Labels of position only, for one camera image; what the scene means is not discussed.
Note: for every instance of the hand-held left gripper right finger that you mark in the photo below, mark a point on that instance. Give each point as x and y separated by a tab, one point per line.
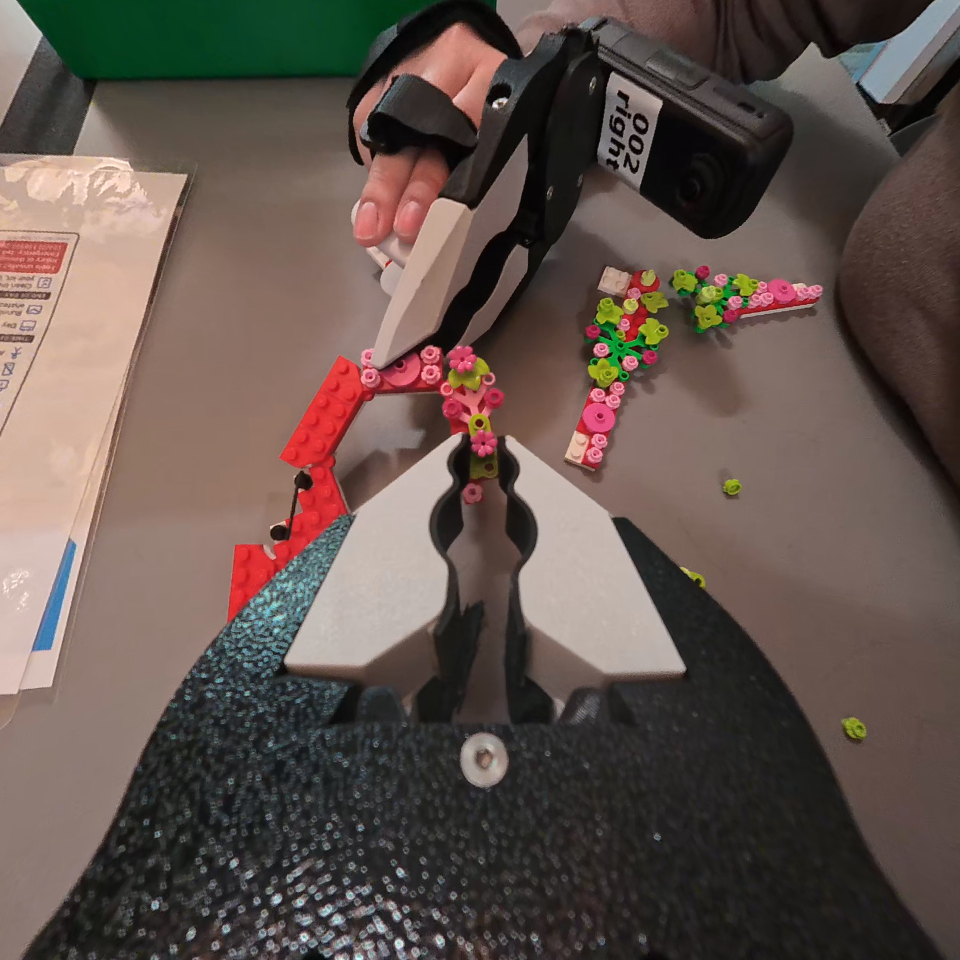
592	592

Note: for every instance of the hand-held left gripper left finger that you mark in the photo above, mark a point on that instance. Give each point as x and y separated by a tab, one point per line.
375	585

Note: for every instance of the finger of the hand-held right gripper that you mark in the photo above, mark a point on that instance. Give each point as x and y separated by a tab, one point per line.
420	285
514	281

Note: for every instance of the long flowered lego strip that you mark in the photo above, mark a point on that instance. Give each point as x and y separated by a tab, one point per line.
600	416

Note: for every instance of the small lime lego stud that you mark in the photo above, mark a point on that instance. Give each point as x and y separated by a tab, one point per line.
732	487
853	727

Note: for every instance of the bent flowered lego strip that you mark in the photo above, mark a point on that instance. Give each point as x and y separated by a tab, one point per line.
776	289

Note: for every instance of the person's right hand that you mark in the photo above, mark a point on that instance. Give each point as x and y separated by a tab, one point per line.
457	64

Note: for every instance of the person's clothed body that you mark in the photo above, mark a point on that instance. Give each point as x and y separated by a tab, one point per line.
915	300

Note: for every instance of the white paper with blue stripe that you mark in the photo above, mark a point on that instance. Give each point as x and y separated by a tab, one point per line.
56	600

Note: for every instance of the printed instruction sheet in sleeve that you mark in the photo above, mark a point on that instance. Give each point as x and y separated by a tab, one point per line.
97	300

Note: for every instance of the green plastic box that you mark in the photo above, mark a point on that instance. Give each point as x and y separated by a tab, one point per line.
187	37

